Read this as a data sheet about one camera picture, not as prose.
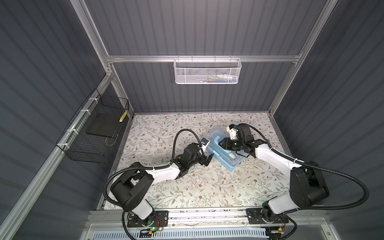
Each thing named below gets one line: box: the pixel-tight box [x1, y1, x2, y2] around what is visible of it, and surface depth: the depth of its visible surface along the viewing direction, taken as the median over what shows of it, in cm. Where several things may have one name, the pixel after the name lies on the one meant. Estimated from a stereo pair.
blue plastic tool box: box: [204, 126, 246, 172], surface depth 88 cm
